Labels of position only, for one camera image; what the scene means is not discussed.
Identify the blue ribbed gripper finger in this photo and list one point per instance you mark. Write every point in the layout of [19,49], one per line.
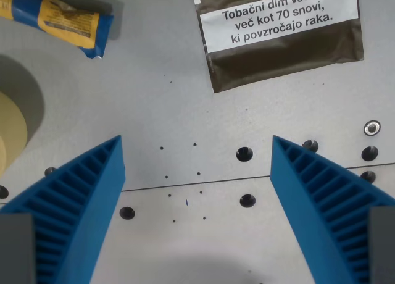
[77,203]
[311,200]

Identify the blue and yellow snack bag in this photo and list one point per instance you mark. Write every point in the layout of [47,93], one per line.
[66,21]

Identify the silver hex socket screw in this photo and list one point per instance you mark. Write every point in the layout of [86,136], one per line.
[372,128]

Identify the beige masking tape roll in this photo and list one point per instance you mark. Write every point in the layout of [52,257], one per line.
[10,126]

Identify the brown tobacco pouch with warning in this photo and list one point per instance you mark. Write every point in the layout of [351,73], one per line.
[277,40]

